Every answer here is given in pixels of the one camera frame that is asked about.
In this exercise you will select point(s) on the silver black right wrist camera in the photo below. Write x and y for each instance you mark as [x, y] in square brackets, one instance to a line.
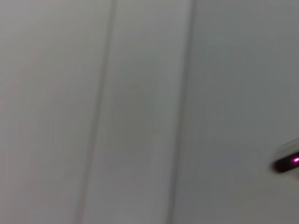
[286, 161]

